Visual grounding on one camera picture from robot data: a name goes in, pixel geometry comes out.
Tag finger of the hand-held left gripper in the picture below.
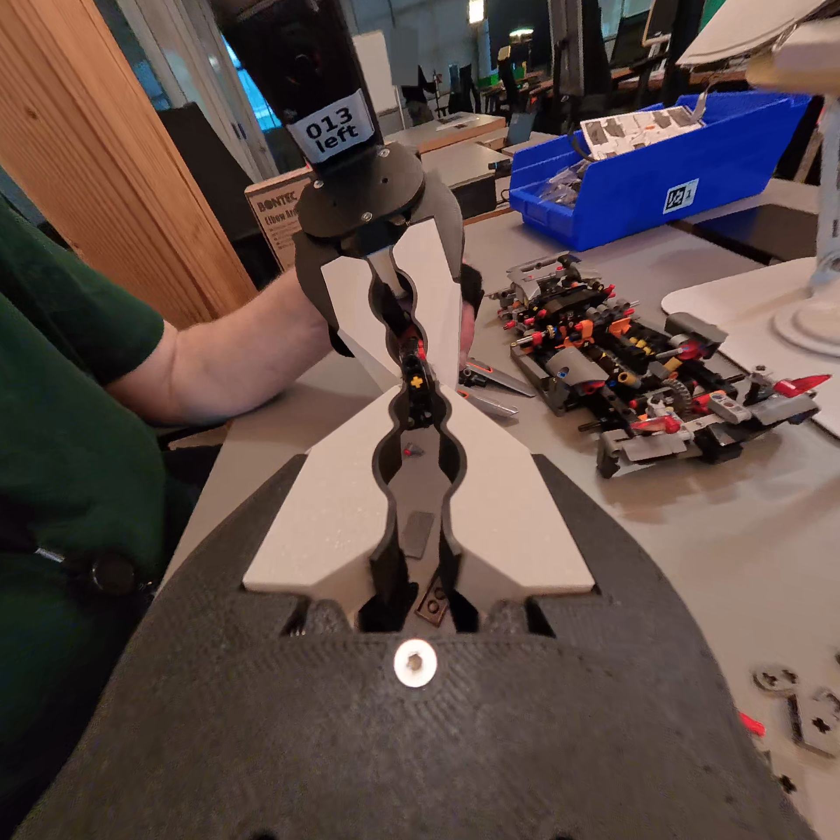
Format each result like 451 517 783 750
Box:
392 218 464 389
320 256 404 396

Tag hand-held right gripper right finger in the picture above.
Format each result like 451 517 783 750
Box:
430 382 596 631

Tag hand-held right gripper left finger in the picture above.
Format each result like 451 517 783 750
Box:
241 384 411 630

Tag black bent lego beam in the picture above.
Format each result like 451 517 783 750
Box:
399 357 435 429

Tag person's left forearm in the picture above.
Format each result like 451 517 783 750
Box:
105 266 336 427

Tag dark grey lego tile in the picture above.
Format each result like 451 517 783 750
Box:
402 512 436 560

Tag dark brown lego plate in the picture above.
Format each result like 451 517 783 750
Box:
415 576 454 627

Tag partly built lego car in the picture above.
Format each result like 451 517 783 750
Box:
495 251 834 480

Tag scattered loose lego pieces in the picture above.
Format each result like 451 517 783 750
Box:
738 663 840 798

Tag person's left hand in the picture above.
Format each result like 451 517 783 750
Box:
458 298 479 368

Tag brown cardboard box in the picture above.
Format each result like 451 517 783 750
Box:
244 167 316 273

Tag black equipment case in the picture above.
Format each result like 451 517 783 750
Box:
456 176 498 219

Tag whiteboard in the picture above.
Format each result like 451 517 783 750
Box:
354 29 404 122

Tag large grid window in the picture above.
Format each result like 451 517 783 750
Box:
226 39 290 165

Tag clear plastic parts bags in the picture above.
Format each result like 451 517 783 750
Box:
533 159 592 212

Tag dark upright board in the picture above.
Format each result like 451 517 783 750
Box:
156 101 263 247

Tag blue plastic parts bin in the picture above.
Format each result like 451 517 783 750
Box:
508 92 815 253

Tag white sticker sheet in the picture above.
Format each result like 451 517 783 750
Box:
579 104 708 161

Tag white book stand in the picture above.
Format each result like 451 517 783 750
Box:
659 20 840 441

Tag open instruction book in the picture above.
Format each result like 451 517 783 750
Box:
676 0 831 67

